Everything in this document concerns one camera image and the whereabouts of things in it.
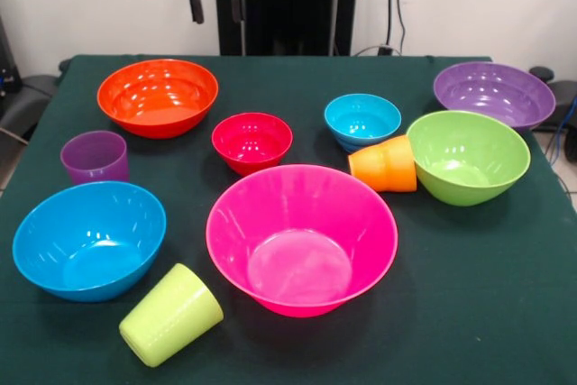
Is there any large blue bowl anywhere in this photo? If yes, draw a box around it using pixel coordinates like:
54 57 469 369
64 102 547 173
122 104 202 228
12 180 168 304

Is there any green cup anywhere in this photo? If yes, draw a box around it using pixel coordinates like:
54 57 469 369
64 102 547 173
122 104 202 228
118 262 225 369

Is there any purple cup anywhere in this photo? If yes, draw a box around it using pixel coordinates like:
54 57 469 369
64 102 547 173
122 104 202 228
60 130 131 187

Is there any orange cup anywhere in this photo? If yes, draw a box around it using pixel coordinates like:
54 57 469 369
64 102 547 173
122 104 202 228
347 134 418 194

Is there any large orange-red bowl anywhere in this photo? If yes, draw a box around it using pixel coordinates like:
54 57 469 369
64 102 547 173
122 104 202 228
96 59 220 140

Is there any blue cable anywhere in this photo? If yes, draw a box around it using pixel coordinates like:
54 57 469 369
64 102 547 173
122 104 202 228
545 96 577 165

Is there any small blue bowl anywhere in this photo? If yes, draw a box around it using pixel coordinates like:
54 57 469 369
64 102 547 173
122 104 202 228
324 93 402 154

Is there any small red-pink bowl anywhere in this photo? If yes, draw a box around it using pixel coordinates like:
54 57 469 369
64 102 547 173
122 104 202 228
211 112 294 178

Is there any large purple bowl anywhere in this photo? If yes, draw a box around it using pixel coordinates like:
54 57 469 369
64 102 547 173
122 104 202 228
432 60 556 133

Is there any large pink bowl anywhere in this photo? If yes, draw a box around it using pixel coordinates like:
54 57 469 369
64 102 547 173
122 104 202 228
205 163 399 319

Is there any dark green tablecloth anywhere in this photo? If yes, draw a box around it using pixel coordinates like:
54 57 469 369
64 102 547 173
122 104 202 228
0 54 577 385

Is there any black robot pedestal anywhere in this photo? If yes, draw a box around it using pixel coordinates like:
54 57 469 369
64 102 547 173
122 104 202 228
207 0 364 57

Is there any large green bowl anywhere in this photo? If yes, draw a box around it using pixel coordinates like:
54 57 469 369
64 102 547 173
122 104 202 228
406 110 532 207

